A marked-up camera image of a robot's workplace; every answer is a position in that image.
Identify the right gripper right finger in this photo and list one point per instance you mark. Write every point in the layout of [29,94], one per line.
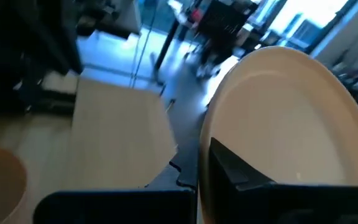
[259,202]

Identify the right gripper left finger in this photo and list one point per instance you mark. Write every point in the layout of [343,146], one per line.
[113,207]

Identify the pale grey plate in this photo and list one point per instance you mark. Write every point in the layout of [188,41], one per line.
[291,124]

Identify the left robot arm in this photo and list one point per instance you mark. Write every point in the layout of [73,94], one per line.
[20,37]

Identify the black pole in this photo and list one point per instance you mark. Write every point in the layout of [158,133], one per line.
[166,49]

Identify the black wheeled cart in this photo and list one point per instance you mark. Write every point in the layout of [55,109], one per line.
[222,21]

